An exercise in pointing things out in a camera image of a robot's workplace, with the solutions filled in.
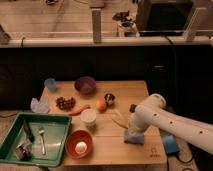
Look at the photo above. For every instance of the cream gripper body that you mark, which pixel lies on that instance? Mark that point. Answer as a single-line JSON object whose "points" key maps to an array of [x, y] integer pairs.
{"points": [[134, 131]]}

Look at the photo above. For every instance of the blue sponge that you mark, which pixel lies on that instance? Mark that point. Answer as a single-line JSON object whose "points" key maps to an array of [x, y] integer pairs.
{"points": [[133, 139]]}

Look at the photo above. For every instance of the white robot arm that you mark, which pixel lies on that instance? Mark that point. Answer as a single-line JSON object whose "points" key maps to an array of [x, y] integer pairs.
{"points": [[151, 111]]}

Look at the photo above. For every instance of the green plastic tray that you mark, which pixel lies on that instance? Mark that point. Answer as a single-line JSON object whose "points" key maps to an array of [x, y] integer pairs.
{"points": [[56, 129]]}

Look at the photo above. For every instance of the black rectangular remote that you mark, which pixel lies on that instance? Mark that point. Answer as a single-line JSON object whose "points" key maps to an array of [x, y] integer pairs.
{"points": [[132, 108]]}

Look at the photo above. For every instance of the yellow banana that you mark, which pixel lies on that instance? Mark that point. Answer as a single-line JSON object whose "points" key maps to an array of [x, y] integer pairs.
{"points": [[119, 119]]}

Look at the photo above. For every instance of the wooden cutting board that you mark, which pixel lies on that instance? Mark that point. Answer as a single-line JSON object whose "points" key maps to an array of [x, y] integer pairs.
{"points": [[108, 145]]}

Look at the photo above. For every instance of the orange fruit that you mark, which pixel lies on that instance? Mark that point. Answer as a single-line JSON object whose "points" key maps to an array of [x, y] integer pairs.
{"points": [[101, 105]]}

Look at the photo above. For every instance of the blue round object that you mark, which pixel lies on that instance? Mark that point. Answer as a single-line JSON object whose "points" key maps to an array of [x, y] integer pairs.
{"points": [[170, 145]]}

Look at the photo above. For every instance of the small metal cup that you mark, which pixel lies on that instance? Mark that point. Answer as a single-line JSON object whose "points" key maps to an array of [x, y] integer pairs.
{"points": [[109, 99]]}

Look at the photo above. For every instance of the white cup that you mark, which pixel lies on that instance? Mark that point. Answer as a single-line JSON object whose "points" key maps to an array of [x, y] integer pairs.
{"points": [[88, 117]]}

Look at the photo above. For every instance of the orange carrot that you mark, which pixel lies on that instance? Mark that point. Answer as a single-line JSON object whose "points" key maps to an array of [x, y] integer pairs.
{"points": [[79, 111]]}

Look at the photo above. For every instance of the red bowl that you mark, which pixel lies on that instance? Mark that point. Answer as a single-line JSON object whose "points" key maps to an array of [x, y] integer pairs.
{"points": [[79, 144]]}

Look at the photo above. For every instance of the purple bowl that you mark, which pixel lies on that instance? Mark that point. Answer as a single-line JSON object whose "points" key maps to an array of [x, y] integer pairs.
{"points": [[85, 85]]}

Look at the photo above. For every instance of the dark grape bunch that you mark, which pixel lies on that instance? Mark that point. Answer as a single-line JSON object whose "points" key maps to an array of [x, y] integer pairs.
{"points": [[65, 104]]}

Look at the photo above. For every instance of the black monitor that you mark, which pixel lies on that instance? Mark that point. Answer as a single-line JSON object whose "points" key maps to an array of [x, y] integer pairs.
{"points": [[163, 17]]}

